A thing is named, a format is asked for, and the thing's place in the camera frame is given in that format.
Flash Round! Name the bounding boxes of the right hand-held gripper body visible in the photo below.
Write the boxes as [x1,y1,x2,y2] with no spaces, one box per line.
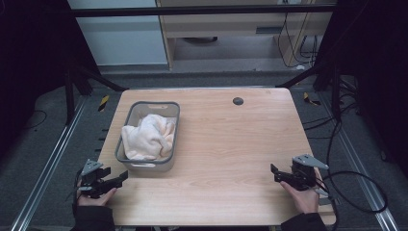
[290,153,330,193]

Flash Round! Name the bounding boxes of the grey plastic basket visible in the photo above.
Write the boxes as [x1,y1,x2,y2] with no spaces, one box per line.
[114,101,181,173]

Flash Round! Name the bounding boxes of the black hanging cables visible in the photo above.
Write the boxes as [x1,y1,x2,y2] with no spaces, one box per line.
[277,13,320,69]

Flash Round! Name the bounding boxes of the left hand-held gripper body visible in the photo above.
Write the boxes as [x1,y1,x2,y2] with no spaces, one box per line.
[77,159,112,199]

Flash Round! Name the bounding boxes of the cream fluffy towel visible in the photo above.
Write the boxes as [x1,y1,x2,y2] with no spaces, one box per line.
[120,114,177,162]

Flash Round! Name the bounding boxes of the aluminium floor rail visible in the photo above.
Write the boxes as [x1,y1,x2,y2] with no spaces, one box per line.
[317,92,400,231]
[10,95,89,231]

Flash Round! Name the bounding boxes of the white cabinet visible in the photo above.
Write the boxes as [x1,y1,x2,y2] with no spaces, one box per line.
[66,0,168,67]

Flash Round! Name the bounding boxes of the black metal stand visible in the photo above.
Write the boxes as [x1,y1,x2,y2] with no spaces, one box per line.
[275,62,343,123]
[64,62,129,126]

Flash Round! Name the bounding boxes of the person's left hand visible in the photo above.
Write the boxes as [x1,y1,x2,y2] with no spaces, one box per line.
[76,187,118,208]

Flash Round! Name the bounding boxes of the person's right hand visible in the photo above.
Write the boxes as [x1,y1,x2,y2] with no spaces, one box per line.
[279,180,321,216]

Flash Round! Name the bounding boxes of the light wooden desk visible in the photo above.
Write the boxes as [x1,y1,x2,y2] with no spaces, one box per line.
[155,0,339,70]

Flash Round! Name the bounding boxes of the black horizontal frame bar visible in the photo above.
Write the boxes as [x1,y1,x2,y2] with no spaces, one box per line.
[68,4,338,18]

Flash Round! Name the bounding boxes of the yellow black striped tape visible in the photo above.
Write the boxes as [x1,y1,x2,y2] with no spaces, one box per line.
[97,94,111,113]
[302,91,321,107]

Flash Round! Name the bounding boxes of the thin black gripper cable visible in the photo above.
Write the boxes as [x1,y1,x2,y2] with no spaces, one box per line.
[65,168,84,210]

